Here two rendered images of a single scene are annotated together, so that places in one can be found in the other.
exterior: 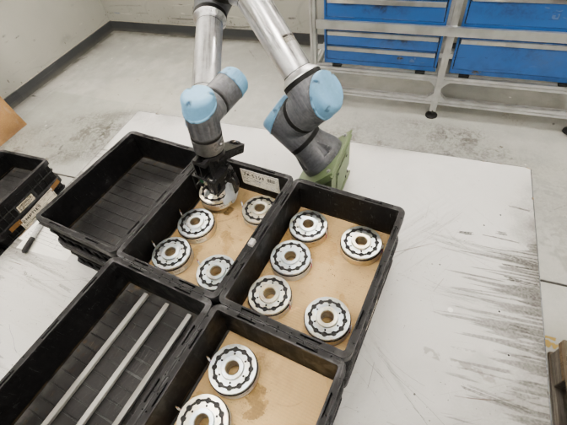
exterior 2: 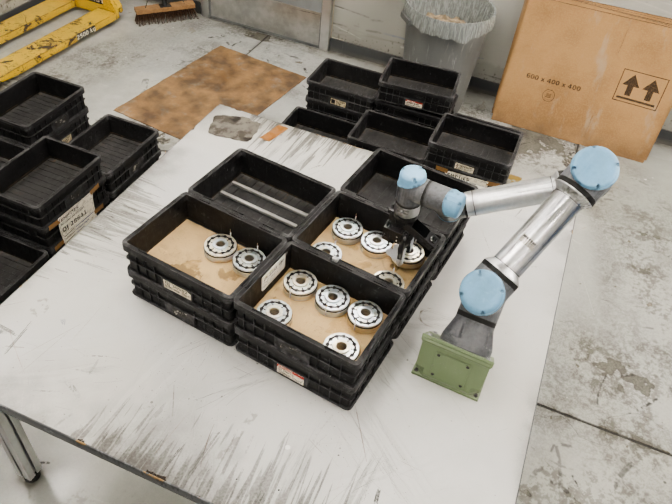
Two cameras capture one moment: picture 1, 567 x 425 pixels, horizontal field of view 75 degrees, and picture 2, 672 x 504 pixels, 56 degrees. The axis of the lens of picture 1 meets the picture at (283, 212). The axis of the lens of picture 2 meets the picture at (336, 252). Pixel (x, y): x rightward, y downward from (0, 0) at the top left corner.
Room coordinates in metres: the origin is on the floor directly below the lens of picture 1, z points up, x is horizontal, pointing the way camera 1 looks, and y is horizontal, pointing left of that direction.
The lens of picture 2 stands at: (0.32, -1.24, 2.26)
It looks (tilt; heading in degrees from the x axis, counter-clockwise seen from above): 44 degrees down; 81
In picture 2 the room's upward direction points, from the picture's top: 7 degrees clockwise
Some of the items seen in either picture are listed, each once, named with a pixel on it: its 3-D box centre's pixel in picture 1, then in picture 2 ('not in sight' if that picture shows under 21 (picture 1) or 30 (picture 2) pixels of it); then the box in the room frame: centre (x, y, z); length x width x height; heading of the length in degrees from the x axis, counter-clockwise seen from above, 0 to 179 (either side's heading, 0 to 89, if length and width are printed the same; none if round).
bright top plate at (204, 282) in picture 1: (216, 271); (325, 253); (0.50, 0.19, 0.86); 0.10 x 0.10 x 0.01
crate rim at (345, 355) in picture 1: (317, 254); (320, 300); (0.47, -0.06, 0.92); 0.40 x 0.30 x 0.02; 147
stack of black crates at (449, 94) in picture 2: not in sight; (413, 113); (1.11, 1.80, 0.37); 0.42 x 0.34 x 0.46; 154
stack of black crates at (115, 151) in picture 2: not in sight; (113, 172); (-0.43, 1.26, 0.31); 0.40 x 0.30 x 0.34; 64
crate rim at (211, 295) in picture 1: (210, 216); (369, 240); (0.63, 0.19, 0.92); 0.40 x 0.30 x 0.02; 147
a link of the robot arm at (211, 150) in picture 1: (208, 142); (406, 207); (0.72, 0.15, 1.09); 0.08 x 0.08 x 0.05
